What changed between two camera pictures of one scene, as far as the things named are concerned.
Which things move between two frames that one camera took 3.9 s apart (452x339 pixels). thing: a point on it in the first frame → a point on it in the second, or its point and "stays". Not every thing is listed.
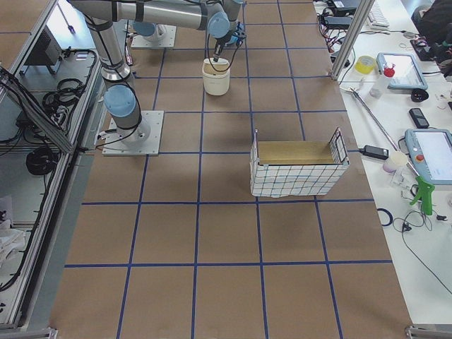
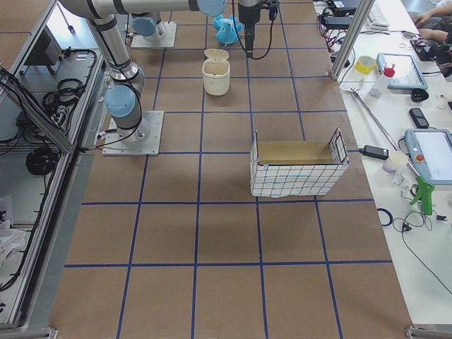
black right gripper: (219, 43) → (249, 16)
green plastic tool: (425, 191) stays
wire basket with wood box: (290, 169) stays
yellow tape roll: (365, 64) stays
